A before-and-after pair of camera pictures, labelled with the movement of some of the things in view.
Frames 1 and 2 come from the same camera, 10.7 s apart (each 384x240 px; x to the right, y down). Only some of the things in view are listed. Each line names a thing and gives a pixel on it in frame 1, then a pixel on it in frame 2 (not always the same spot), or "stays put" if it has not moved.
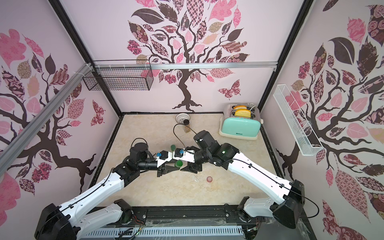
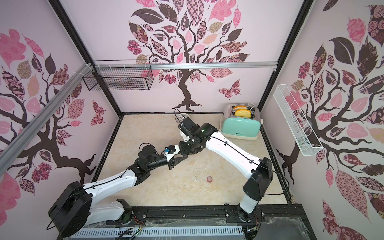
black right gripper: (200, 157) → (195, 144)
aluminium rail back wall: (180, 65) stays put
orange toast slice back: (240, 107) stays put
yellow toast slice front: (244, 113) stays put
